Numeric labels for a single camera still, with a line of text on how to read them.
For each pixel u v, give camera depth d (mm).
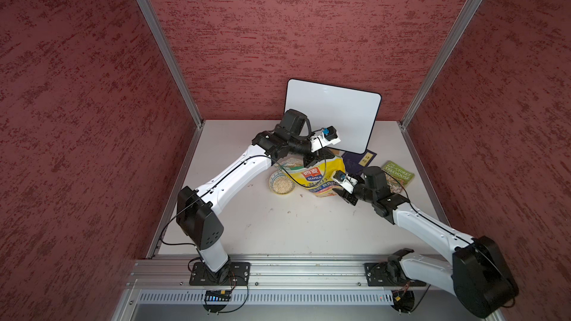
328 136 595
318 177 787
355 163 1033
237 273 736
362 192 720
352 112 926
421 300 696
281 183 935
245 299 693
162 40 874
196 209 426
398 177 965
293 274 761
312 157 629
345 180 720
